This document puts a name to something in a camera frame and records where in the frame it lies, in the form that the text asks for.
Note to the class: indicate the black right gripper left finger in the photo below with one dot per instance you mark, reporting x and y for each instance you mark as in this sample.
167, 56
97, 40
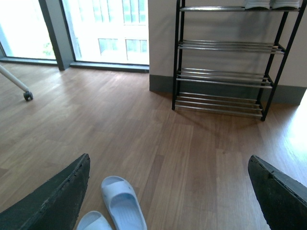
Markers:
55, 205

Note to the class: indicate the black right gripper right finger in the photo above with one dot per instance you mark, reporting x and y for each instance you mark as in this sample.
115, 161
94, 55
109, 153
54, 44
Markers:
282, 199

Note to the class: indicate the light blue slide sandal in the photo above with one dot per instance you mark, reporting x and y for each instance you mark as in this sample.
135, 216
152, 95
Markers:
122, 204
93, 220

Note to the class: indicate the black metal shoe rack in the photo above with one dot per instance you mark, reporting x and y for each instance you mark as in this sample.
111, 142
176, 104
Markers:
266, 82

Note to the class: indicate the grey knit sneaker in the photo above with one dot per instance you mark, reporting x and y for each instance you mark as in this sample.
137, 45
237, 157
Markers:
257, 4
287, 4

